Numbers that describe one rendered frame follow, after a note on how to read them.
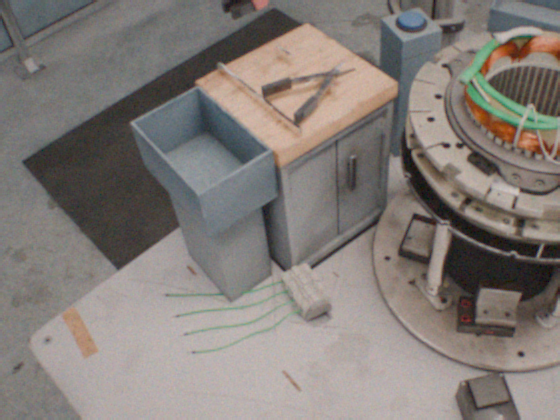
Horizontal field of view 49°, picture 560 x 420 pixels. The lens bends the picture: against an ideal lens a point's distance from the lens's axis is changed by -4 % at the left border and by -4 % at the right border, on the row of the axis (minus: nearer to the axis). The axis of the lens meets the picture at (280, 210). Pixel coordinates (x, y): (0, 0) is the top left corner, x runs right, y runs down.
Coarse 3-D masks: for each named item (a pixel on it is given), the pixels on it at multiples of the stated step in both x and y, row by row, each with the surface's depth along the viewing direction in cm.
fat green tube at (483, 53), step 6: (516, 36) 74; (522, 36) 74; (528, 36) 74; (492, 42) 73; (498, 42) 73; (504, 42) 74; (486, 48) 72; (492, 48) 73; (480, 54) 72; (486, 54) 72; (474, 60) 71; (480, 60) 71; (474, 66) 70; (480, 66) 71; (468, 72) 69; (474, 72) 69; (468, 78) 68
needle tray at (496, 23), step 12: (504, 0) 101; (516, 0) 100; (528, 0) 99; (540, 0) 98; (552, 0) 97; (492, 12) 93; (504, 12) 92; (516, 12) 98; (528, 12) 98; (540, 12) 98; (552, 12) 98; (492, 24) 95; (504, 24) 93; (516, 24) 92; (528, 24) 91; (540, 24) 90; (552, 24) 89
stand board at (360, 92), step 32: (320, 32) 92; (256, 64) 88; (320, 64) 87; (352, 64) 86; (224, 96) 84; (288, 96) 83; (352, 96) 82; (384, 96) 83; (256, 128) 80; (320, 128) 79; (288, 160) 78
